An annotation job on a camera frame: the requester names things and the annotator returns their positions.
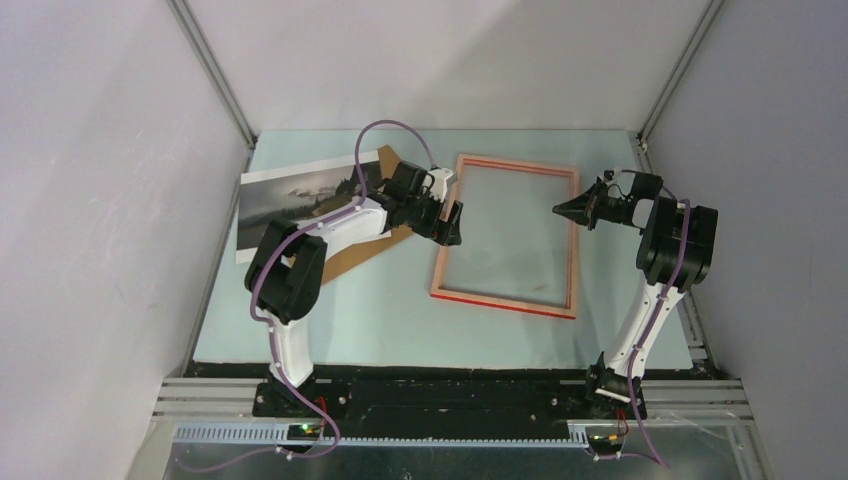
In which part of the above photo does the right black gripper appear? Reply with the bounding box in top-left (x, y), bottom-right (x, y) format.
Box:
top-left (551, 180), bottom-right (624, 230)

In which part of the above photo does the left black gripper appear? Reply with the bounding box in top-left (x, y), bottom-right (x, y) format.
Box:
top-left (405, 187), bottom-right (462, 247)

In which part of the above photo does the red wooden picture frame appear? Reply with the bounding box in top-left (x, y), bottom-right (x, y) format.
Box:
top-left (430, 154), bottom-right (581, 319)

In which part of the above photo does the brown backing board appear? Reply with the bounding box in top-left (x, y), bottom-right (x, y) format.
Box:
top-left (322, 145), bottom-right (413, 286)

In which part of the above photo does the landscape photo print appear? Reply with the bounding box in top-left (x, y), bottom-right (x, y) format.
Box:
top-left (235, 155), bottom-right (361, 264)

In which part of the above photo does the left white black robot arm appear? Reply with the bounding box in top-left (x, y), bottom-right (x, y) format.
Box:
top-left (244, 161), bottom-right (463, 417)

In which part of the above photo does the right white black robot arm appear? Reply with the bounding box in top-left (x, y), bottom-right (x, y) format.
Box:
top-left (552, 169), bottom-right (718, 418)

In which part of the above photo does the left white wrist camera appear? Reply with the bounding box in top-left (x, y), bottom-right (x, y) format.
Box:
top-left (422, 167), bottom-right (458, 202)

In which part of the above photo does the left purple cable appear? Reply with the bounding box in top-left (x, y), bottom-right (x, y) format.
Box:
top-left (248, 119), bottom-right (439, 460)

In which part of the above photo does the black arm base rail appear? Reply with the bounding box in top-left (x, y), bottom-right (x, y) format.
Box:
top-left (186, 362), bottom-right (646, 441)

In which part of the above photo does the grey slotted cable duct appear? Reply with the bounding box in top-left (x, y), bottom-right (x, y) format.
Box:
top-left (173, 422), bottom-right (589, 449)

